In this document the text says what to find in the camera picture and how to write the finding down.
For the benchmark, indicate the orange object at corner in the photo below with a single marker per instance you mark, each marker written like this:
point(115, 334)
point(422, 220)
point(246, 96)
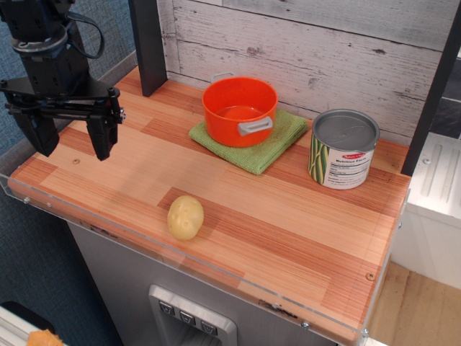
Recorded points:
point(43, 338)

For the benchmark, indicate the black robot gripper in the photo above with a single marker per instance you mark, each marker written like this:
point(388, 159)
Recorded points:
point(58, 84)

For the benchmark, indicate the dark shelf post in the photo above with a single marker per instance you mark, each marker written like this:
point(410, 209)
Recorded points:
point(441, 77)
point(149, 44)

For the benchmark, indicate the dark left shelf post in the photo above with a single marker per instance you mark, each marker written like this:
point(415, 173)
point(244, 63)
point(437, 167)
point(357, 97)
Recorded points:
point(149, 44)

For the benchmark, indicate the white toy sink unit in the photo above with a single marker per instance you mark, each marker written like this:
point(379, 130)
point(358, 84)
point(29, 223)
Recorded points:
point(427, 240)

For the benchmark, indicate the clear acrylic edge guard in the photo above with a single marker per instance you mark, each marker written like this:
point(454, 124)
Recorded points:
point(307, 252)

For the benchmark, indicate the dark right shelf post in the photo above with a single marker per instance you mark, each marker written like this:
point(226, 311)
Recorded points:
point(441, 77)

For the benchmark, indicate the yellow toy potato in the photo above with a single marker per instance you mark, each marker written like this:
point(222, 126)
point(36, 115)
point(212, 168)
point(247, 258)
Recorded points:
point(185, 217)

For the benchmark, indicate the grey toy fridge cabinet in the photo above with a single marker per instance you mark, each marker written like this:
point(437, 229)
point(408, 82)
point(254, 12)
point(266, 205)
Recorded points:
point(124, 277)

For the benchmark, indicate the orange toy pot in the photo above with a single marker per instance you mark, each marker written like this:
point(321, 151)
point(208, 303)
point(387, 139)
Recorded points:
point(239, 110)

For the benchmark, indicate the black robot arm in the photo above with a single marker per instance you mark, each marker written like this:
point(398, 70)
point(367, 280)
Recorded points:
point(38, 20)

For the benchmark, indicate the toy corn can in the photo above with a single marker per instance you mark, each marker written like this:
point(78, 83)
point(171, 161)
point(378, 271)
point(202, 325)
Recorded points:
point(341, 149)

